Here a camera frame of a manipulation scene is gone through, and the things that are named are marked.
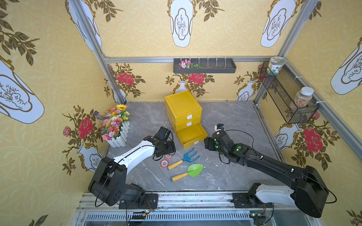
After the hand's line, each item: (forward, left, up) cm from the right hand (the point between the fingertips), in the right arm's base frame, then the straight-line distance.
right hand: (210, 138), depth 85 cm
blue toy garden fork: (-8, +13, -12) cm, 20 cm away
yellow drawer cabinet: (+12, +16, +9) cm, 22 cm away
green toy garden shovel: (-16, +10, -12) cm, 22 cm away
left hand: (-4, +28, -7) cm, 29 cm away
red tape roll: (-8, +26, -12) cm, 29 cm away
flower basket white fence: (+3, +58, +5) cm, 58 cm away
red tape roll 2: (-12, +28, -12) cm, 33 cm away
